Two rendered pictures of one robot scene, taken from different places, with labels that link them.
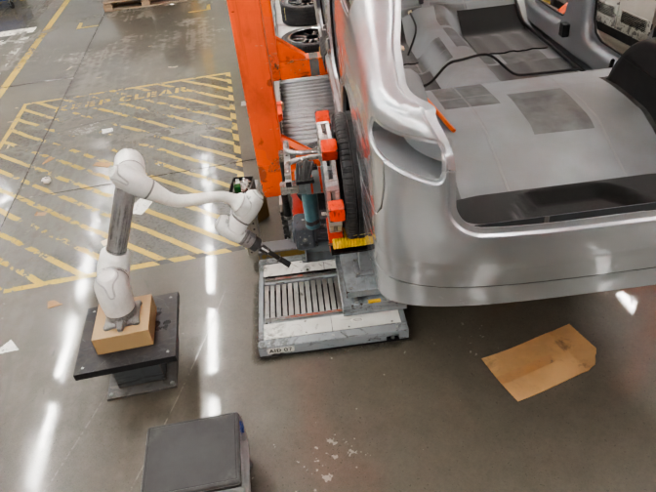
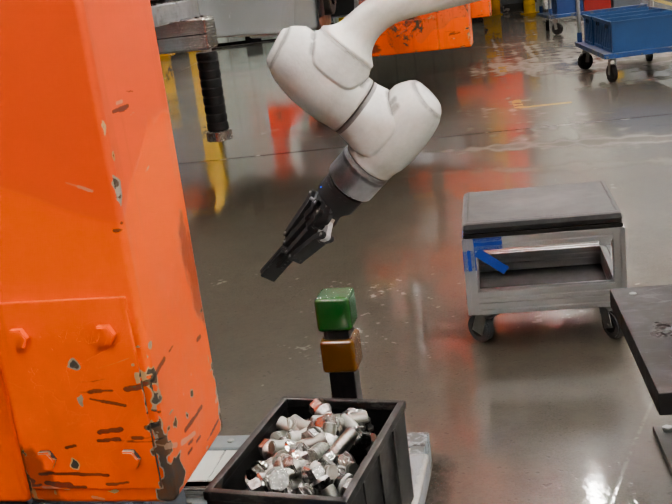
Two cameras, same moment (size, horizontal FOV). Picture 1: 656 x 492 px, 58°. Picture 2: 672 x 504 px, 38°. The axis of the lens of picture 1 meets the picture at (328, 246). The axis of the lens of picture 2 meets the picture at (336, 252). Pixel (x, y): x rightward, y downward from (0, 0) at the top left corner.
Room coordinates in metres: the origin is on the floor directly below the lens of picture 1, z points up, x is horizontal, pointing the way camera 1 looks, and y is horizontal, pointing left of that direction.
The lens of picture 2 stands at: (4.04, 0.76, 1.01)
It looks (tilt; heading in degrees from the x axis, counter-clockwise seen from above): 16 degrees down; 195
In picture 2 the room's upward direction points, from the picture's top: 7 degrees counter-clockwise
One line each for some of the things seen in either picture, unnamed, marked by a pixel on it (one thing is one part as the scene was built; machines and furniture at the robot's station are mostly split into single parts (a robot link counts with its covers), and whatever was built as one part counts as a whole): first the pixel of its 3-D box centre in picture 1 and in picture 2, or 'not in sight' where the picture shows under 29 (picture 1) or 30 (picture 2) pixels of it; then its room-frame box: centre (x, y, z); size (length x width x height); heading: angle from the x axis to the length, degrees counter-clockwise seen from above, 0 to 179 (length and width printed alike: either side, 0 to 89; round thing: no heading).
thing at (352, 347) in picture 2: not in sight; (341, 350); (3.04, 0.49, 0.59); 0.04 x 0.04 x 0.04; 1
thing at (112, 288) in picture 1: (112, 290); not in sight; (2.29, 1.09, 0.57); 0.18 x 0.16 x 0.22; 14
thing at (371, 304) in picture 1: (368, 279); not in sight; (2.67, -0.22, 0.13); 0.50 x 0.36 x 0.10; 1
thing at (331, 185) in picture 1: (329, 178); not in sight; (2.67, -0.05, 0.85); 0.54 x 0.07 x 0.54; 1
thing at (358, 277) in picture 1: (366, 254); not in sight; (2.67, -0.22, 0.32); 0.40 x 0.30 x 0.28; 1
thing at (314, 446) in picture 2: (242, 191); (317, 488); (3.21, 0.50, 0.51); 0.20 x 0.14 x 0.13; 174
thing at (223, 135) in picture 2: (286, 205); (212, 93); (2.49, 0.18, 0.83); 0.04 x 0.04 x 0.16
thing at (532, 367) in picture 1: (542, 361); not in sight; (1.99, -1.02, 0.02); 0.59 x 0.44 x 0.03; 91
